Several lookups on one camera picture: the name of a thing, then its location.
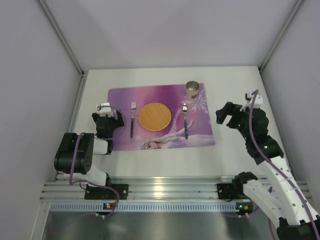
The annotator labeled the aluminium mounting rail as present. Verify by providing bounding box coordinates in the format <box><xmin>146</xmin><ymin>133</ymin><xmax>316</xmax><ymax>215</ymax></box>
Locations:
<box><xmin>40</xmin><ymin>174</ymin><xmax>232</xmax><ymax>202</ymax></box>

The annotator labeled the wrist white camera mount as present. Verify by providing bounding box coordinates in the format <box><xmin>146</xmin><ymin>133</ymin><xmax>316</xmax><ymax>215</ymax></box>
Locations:
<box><xmin>96</xmin><ymin>102</ymin><xmax>114</xmax><ymax>118</ymax></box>
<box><xmin>240</xmin><ymin>92</ymin><xmax>263</xmax><ymax>112</ymax></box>

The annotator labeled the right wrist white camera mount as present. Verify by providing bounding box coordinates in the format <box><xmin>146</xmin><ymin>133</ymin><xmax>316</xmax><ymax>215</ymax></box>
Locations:
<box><xmin>240</xmin><ymin>92</ymin><xmax>263</xmax><ymax>112</ymax></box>

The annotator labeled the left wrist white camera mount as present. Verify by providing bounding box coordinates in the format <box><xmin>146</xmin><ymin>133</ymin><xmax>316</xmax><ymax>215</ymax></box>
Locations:
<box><xmin>96</xmin><ymin>102</ymin><xmax>114</xmax><ymax>118</ymax></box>

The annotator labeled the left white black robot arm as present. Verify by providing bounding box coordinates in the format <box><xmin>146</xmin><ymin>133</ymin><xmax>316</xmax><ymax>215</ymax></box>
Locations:
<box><xmin>53</xmin><ymin>108</ymin><xmax>125</xmax><ymax>188</ymax></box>

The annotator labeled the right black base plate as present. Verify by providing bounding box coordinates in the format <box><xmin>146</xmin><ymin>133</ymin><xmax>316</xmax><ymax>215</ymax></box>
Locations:
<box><xmin>216</xmin><ymin>183</ymin><xmax>248</xmax><ymax>202</ymax></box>

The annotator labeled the metal spoon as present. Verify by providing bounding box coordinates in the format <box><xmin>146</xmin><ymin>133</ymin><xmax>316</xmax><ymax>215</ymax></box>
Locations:
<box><xmin>181</xmin><ymin>103</ymin><xmax>189</xmax><ymax>140</ymax></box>

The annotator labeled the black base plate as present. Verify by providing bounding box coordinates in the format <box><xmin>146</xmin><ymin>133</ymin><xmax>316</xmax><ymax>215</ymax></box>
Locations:
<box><xmin>216</xmin><ymin>183</ymin><xmax>248</xmax><ymax>202</ymax></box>
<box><xmin>84</xmin><ymin>184</ymin><xmax>129</xmax><ymax>200</ymax></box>

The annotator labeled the round orange woven plate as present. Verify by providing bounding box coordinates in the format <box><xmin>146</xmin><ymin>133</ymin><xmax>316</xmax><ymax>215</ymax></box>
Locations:
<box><xmin>138</xmin><ymin>102</ymin><xmax>172</xmax><ymax>132</ymax></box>

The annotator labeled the purple printed cloth placemat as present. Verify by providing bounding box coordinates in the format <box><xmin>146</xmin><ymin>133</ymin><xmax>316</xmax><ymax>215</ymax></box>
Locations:
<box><xmin>107</xmin><ymin>83</ymin><xmax>215</xmax><ymax>151</ymax></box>

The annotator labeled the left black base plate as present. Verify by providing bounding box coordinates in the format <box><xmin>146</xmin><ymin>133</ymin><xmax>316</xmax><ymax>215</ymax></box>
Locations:
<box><xmin>84</xmin><ymin>184</ymin><xmax>129</xmax><ymax>200</ymax></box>

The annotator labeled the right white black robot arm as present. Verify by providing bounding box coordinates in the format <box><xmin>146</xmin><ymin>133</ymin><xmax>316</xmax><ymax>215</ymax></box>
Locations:
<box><xmin>215</xmin><ymin>102</ymin><xmax>320</xmax><ymax>240</ymax></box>

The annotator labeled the beige metal cup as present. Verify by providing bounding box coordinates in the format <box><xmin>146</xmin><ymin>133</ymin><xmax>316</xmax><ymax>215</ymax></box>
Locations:
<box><xmin>185</xmin><ymin>81</ymin><xmax>200</xmax><ymax>99</ymax></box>

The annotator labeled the perforated grey cable duct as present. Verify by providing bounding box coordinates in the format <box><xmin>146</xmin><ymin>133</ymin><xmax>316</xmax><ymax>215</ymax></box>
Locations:
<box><xmin>49</xmin><ymin>201</ymin><xmax>253</xmax><ymax>213</ymax></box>

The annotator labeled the metal fork teal handle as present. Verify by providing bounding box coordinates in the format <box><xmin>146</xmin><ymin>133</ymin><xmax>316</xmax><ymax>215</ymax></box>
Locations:
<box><xmin>130</xmin><ymin>102</ymin><xmax>137</xmax><ymax>138</ymax></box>

